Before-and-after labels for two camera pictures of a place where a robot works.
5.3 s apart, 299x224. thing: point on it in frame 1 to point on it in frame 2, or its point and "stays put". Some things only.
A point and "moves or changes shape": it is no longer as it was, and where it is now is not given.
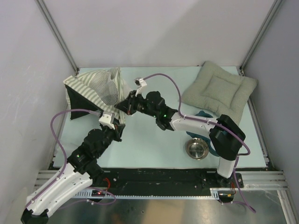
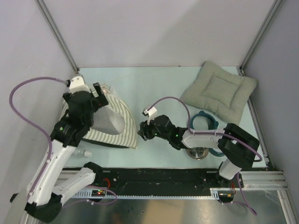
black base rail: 165,181 stays put
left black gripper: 118,131 to 100,101
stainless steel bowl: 197,148 stays put
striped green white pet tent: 99,90 moves or changes shape
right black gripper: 128,105 to 144,128
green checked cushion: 218,90 stays put
